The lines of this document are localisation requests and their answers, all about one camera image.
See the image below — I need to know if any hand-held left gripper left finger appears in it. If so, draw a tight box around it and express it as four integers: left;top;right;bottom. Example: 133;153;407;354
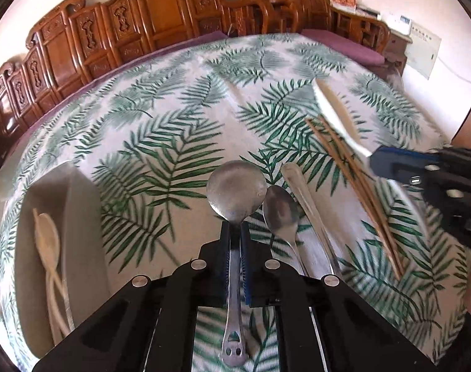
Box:
32;221;230;372

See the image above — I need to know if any metal utensil handle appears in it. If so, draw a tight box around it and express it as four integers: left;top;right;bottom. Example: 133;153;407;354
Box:
280;162;343;280

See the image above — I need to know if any oval metal spoon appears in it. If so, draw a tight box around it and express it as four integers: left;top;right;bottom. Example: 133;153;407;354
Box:
262;185;310;277

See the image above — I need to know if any round metal spoon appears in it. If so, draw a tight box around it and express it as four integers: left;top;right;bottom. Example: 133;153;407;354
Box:
205;160;267;369

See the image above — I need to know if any grey metal container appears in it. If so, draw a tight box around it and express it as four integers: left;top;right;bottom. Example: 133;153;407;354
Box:
16;163;112;361

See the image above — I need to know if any white electrical panel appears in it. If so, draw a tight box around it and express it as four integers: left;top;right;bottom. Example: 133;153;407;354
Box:
404;27;442;81

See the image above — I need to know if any wooden side table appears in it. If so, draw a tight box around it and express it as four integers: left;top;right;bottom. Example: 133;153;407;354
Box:
383;31;409;78

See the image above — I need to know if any purple armchair cushion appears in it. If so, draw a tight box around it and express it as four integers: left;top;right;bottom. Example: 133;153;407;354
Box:
299;28;385;66

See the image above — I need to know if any carved wooden sofa bench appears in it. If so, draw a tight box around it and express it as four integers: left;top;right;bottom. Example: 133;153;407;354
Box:
0;0;267;140

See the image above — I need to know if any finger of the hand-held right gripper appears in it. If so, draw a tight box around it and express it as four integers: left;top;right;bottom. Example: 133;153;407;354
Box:
375;146;441;166
370;158;427;186

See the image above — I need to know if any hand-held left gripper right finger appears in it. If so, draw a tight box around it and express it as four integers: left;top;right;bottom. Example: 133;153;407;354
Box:
239;223;440;372

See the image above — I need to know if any white telephone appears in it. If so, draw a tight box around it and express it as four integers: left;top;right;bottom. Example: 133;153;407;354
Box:
387;13;412;35

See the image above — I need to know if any small white box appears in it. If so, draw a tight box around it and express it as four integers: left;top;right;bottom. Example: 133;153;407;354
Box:
356;5;381;20

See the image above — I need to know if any white plastic spoon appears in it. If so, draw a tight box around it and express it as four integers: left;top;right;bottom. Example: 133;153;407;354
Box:
33;212;75;336
312;78;376;159

